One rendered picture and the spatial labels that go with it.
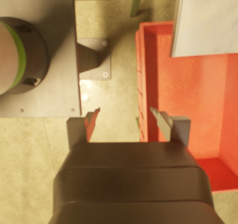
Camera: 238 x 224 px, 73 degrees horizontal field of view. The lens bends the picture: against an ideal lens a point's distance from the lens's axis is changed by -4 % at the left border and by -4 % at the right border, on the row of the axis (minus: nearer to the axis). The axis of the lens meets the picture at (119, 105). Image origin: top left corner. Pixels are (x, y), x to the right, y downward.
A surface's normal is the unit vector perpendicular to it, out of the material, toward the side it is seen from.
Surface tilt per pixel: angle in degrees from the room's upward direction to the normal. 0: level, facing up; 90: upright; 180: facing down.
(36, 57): 73
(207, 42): 30
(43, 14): 0
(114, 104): 0
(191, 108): 0
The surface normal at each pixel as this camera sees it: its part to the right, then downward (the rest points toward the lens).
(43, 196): 0.00, 0.25
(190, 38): 0.04, 0.70
